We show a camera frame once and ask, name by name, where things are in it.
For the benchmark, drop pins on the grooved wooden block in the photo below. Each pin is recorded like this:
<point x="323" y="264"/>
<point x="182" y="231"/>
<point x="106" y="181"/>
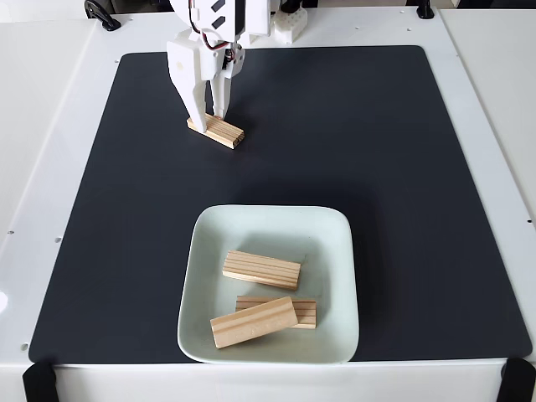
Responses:
<point x="261" y="270"/>
<point x="251" y="322"/>
<point x="307" y="316"/>
<point x="226" y="133"/>

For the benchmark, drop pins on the pale green square plate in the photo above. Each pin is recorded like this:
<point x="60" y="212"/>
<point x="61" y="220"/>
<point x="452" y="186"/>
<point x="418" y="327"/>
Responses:
<point x="335" y="251"/>

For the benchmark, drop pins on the black table clamp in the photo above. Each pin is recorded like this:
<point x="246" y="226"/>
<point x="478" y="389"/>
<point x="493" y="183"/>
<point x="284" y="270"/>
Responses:
<point x="425" y="9"/>
<point x="100" y="12"/>

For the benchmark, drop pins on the black base clamp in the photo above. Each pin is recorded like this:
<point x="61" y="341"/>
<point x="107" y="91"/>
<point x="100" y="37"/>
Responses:
<point x="291" y="5"/>

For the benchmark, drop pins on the black rubber mat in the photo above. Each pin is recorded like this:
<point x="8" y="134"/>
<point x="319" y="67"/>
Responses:
<point x="125" y="209"/>

